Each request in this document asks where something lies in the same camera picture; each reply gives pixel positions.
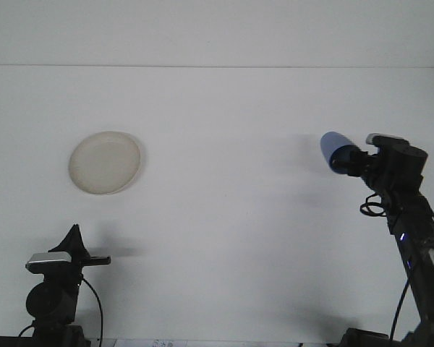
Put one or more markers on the pale round plate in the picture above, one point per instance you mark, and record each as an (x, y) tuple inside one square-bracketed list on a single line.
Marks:
[(105, 162)]

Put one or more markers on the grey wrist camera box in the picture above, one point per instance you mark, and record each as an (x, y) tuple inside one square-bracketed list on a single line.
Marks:
[(372, 138), (48, 259)]

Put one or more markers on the white printed paper sheet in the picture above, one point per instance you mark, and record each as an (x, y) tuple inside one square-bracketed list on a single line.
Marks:
[(159, 343)]

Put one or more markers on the pale blue cup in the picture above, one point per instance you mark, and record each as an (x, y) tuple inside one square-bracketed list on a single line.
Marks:
[(332, 144)]

